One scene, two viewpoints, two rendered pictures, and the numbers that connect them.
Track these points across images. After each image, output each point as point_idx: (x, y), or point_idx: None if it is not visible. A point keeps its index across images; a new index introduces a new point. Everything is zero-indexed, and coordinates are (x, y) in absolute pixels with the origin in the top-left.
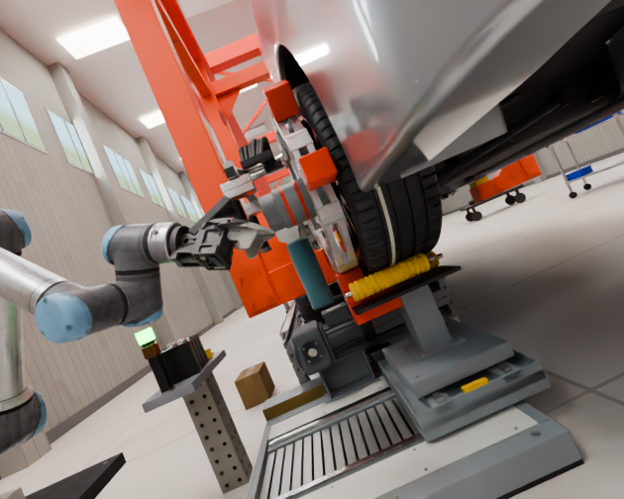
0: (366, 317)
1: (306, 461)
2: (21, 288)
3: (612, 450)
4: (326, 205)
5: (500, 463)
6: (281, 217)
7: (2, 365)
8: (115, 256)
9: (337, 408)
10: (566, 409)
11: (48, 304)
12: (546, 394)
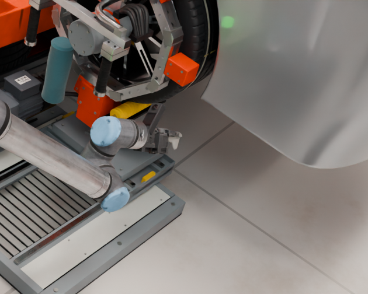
0: None
1: (14, 221)
2: (95, 181)
3: (190, 207)
4: (164, 83)
5: (162, 220)
6: (100, 51)
7: None
8: (112, 146)
9: (0, 169)
10: (164, 181)
11: (122, 195)
12: None
